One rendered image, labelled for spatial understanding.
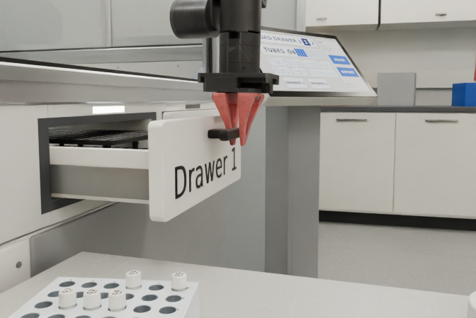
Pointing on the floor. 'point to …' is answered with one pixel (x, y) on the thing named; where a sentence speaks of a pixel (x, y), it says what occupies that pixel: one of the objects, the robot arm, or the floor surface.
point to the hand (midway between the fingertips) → (238, 139)
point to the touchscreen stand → (292, 190)
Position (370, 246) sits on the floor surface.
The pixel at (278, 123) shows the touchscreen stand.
